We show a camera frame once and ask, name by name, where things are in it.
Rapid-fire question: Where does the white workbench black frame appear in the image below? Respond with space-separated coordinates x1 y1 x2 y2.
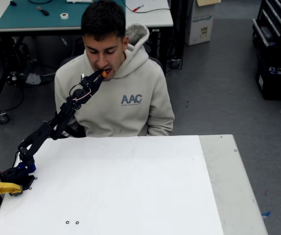
0 0 175 124

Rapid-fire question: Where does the man in beige hoodie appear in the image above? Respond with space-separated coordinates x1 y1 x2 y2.
54 0 176 137

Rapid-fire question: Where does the white table sheet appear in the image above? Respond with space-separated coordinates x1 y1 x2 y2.
0 135 226 235

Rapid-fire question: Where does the green cutting mat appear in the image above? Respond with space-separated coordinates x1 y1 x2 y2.
0 0 89 29

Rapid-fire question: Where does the yellow bar clamp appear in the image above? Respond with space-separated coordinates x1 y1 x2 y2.
0 182 24 198

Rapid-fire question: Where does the black utility knife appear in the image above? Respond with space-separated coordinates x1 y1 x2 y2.
35 6 50 17

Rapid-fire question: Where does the black storage bin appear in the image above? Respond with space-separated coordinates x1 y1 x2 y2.
255 52 281 101

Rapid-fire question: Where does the black drawer rack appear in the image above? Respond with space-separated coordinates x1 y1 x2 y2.
252 0 281 48

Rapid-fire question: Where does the red and black cable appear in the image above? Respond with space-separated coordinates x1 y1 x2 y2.
125 4 172 14

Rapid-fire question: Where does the white cardboard box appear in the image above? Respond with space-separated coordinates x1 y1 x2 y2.
184 0 222 47

